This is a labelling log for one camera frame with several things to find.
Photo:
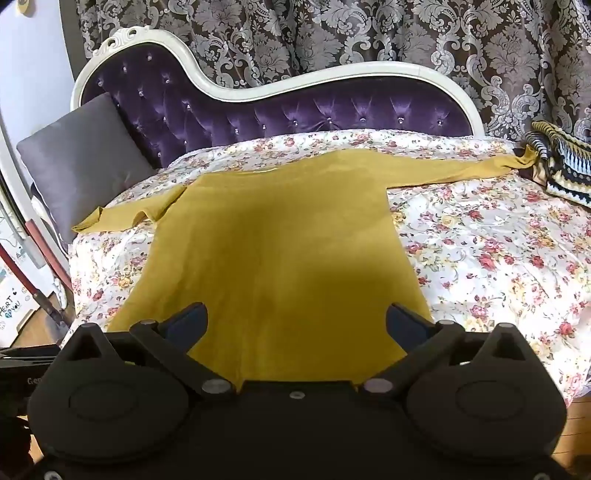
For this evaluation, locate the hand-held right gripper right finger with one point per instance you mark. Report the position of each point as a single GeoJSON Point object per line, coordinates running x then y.
{"type": "Point", "coordinates": [400, 328]}

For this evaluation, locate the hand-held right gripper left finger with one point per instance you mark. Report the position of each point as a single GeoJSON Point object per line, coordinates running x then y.
{"type": "Point", "coordinates": [187, 324]}

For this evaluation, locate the mustard yellow knit sweater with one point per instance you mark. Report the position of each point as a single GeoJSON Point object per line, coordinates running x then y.
{"type": "Point", "coordinates": [277, 254]}

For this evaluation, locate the white printed box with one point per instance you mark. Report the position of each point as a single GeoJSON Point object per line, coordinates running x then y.
{"type": "Point", "coordinates": [11, 304]}

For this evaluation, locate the red stick vacuum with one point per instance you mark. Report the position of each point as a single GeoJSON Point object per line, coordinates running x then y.
{"type": "Point", "coordinates": [34, 281]}

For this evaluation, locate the floral bedspread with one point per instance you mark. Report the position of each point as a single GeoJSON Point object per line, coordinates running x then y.
{"type": "Point", "coordinates": [485, 258]}

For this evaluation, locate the grey pillow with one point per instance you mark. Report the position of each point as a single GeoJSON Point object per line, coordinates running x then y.
{"type": "Point", "coordinates": [83, 161]}

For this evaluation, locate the striped knit blanket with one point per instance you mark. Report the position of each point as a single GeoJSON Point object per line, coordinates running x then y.
{"type": "Point", "coordinates": [565, 161]}

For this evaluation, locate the brown damask curtain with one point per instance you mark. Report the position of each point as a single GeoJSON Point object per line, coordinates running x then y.
{"type": "Point", "coordinates": [415, 37]}

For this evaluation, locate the purple tufted sofa white frame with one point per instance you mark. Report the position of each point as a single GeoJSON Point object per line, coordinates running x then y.
{"type": "Point", "coordinates": [240, 110]}

